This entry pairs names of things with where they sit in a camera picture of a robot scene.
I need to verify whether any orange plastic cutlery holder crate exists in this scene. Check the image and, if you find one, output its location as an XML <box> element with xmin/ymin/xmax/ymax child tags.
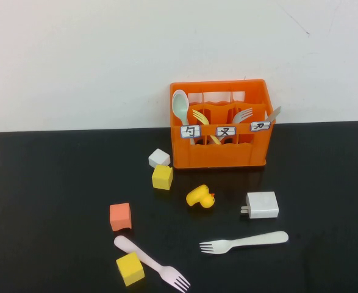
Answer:
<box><xmin>170</xmin><ymin>79</ymin><xmax>276</xmax><ymax>169</ymax></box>

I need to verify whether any pink plastic fork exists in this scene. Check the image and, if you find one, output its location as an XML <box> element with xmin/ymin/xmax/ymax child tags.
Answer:
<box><xmin>113</xmin><ymin>235</ymin><xmax>192</xmax><ymax>293</ymax></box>

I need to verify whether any yellow rubber duck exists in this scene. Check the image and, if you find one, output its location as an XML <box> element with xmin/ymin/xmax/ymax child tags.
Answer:
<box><xmin>185</xmin><ymin>184</ymin><xmax>215</xmax><ymax>209</ymax></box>

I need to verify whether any orange foam cube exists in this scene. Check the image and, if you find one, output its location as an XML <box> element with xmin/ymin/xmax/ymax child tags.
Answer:
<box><xmin>109</xmin><ymin>202</ymin><xmax>133</xmax><ymax>232</ymax></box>

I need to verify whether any white label with knife character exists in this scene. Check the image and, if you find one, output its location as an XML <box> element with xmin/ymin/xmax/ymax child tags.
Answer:
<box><xmin>250</xmin><ymin>121</ymin><xmax>272</xmax><ymax>132</ymax></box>

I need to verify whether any grey plastic fork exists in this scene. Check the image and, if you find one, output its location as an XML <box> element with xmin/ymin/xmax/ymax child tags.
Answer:
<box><xmin>220</xmin><ymin>107</ymin><xmax>254</xmax><ymax>144</ymax></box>

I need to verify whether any grey plastic knife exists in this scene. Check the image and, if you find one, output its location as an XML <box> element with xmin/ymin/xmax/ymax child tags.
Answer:
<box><xmin>264</xmin><ymin>106</ymin><xmax>282</xmax><ymax>123</ymax></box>

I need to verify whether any yellow foam cube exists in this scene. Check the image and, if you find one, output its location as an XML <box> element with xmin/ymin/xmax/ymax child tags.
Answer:
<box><xmin>115</xmin><ymin>251</ymin><xmax>145</xmax><ymax>287</ymax></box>
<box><xmin>151</xmin><ymin>164</ymin><xmax>174</xmax><ymax>190</ymax></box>

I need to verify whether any white charger plug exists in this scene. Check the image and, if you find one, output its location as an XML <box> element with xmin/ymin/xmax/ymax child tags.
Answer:
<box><xmin>241</xmin><ymin>191</ymin><xmax>279</xmax><ymax>220</ymax></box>

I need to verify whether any white foam cube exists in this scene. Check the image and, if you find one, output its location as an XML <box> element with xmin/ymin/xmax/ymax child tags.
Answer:
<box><xmin>148</xmin><ymin>148</ymin><xmax>171</xmax><ymax>168</ymax></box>

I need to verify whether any yellow plastic fork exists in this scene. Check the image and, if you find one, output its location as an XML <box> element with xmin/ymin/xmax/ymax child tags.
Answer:
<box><xmin>192</xmin><ymin>109</ymin><xmax>222</xmax><ymax>145</ymax></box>

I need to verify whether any white label with fork character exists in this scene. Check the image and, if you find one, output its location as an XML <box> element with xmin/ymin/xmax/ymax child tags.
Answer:
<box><xmin>216</xmin><ymin>126</ymin><xmax>237</xmax><ymax>137</ymax></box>

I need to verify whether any white plastic fork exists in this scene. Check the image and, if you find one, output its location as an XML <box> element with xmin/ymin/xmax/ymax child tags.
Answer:
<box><xmin>199</xmin><ymin>230</ymin><xmax>289</xmax><ymax>255</ymax></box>

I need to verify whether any pale green plastic spoon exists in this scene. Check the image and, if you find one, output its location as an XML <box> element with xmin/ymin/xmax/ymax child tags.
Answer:
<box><xmin>171</xmin><ymin>90</ymin><xmax>196</xmax><ymax>146</ymax></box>

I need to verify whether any white label with spoon character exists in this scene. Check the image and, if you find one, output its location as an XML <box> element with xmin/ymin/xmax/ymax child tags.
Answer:
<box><xmin>181</xmin><ymin>124</ymin><xmax>201</xmax><ymax>139</ymax></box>

